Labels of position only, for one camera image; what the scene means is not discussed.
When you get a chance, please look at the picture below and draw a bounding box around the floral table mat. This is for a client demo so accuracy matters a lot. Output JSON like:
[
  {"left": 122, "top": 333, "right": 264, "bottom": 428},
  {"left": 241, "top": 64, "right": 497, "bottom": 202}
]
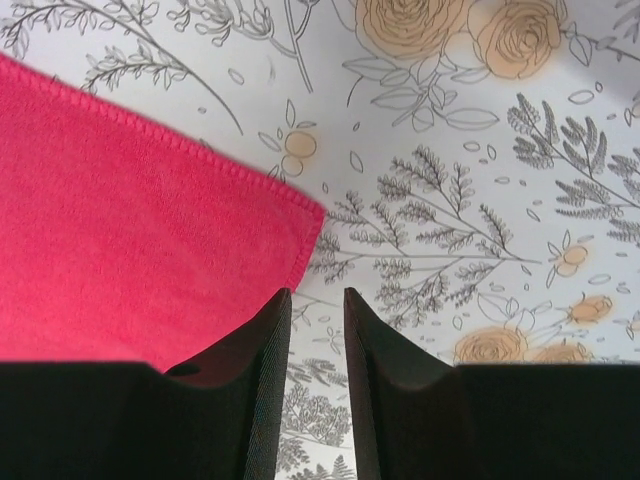
[{"left": 1, "top": 1, "right": 639, "bottom": 479}]

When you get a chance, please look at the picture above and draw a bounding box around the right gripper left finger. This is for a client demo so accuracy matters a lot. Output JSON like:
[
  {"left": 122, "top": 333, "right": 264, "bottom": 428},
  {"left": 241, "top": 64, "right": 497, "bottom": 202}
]
[{"left": 1, "top": 289, "right": 292, "bottom": 479}]

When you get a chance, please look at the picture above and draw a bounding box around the pink red towel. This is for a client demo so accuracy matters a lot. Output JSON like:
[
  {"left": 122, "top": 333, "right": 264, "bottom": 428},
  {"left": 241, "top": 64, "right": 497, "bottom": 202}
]
[{"left": 1, "top": 58, "right": 325, "bottom": 370}]

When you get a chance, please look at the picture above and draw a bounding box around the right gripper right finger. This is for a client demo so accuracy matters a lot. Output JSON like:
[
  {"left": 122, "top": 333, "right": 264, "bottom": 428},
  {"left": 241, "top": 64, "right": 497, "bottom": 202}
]
[{"left": 344, "top": 288, "right": 639, "bottom": 479}]

